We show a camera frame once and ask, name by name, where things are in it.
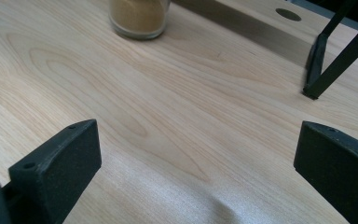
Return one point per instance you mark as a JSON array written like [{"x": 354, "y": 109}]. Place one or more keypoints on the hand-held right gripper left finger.
[{"x": 59, "y": 165}]

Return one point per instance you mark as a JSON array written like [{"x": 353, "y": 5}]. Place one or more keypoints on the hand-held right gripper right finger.
[{"x": 338, "y": 168}]

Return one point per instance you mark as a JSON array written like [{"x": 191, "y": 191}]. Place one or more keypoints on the glass jar of brown powder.
[{"x": 138, "y": 15}]

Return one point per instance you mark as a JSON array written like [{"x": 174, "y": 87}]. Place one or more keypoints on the black metal stand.
[{"x": 343, "y": 63}]

